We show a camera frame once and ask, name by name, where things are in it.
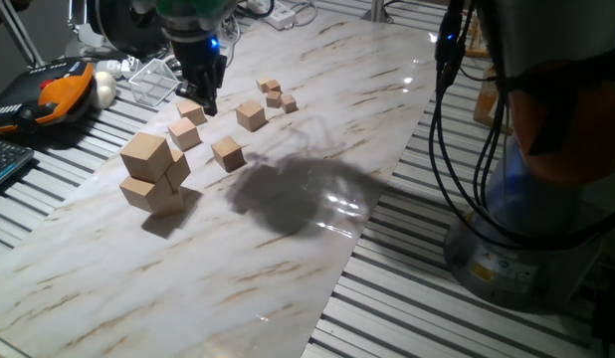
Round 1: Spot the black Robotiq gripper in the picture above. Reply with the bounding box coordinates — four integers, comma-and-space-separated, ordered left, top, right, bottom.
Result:
170, 30, 228, 117

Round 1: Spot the clear plastic container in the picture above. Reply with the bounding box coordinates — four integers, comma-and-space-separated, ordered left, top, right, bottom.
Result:
127, 58, 182, 108

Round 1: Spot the white power plug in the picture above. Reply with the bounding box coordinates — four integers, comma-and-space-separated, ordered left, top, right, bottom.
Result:
96, 58, 142, 80

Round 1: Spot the white round object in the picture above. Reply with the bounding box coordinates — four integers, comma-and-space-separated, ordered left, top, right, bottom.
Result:
91, 71, 118, 110

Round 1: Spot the black filament spool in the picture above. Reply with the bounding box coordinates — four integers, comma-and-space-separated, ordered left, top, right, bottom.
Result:
86, 0, 172, 59

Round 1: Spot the white power strip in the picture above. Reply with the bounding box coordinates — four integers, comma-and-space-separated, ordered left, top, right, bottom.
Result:
247, 0, 299, 30

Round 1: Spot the orange black teach pendant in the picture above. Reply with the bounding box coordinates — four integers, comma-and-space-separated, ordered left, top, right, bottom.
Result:
0, 58, 98, 136

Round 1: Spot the grey slanted metal pole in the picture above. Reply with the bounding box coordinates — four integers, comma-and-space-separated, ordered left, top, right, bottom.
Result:
0, 0, 46, 69

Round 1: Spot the white marble pattern mat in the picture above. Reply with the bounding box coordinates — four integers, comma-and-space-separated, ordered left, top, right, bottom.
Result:
0, 7, 448, 358

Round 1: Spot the black computer keyboard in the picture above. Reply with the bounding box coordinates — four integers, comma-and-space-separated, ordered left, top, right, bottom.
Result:
0, 140, 36, 195

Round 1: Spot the wooden lattice rack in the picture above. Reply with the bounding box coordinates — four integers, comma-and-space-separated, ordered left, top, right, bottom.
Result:
464, 12, 491, 60

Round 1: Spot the aluminium profile post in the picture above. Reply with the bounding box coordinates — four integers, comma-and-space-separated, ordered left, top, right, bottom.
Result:
359, 0, 394, 25

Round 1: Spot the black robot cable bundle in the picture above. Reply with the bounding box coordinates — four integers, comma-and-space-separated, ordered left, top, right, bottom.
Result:
426, 0, 615, 253

